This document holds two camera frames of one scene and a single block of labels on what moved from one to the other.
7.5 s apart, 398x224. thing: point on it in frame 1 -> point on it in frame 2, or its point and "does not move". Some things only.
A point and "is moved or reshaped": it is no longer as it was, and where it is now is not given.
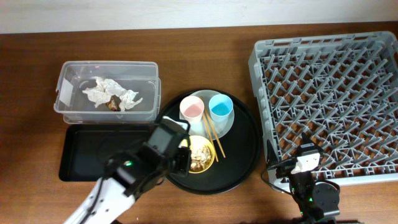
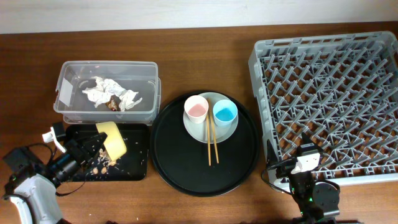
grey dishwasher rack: x=339 y=90 does not move
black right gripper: x=284 y=168 does not move
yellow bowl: x=203 y=154 -> x=114 y=143
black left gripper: x=183 y=168 -> x=76 y=150
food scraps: x=201 y=155 -> x=103 y=158
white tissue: x=104 y=88 does not move
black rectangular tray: x=86 y=147 does not move
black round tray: x=237 y=153 does not move
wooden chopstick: x=211 y=137 is moved or reshaped
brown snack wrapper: x=114 y=104 does not move
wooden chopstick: x=214 y=132 is moved or reshaped
